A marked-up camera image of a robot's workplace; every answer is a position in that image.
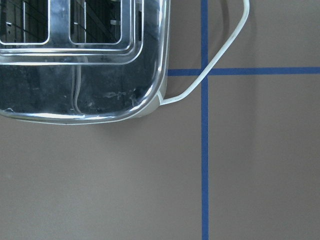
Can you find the beige appliance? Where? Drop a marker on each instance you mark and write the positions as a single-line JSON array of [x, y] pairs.
[[76, 62]]

